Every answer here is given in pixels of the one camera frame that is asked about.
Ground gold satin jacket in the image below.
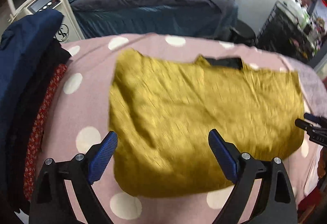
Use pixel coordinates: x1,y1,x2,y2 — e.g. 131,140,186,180
109,49,304,198

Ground mauve knitted blanket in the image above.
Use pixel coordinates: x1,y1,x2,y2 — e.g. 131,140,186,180
279,55,326,117

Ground red floral folded garment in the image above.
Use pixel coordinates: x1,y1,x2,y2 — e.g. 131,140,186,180
23,64,68,201

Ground black storage shelf rack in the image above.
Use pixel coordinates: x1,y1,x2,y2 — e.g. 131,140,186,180
256,1,314,64

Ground black round stool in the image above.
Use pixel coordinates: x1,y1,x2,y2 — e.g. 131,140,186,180
229,19,257,47

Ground black folded garment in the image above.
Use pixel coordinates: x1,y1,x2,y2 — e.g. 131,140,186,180
6,39,70,207

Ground navy blue folded garment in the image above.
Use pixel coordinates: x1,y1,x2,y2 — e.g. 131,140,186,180
0,14,58,190

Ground grey blue covered bed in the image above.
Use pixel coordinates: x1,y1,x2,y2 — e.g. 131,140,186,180
70,0,238,39

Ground white machine cabinet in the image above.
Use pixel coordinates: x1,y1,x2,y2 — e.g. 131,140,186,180
11,0,84,43

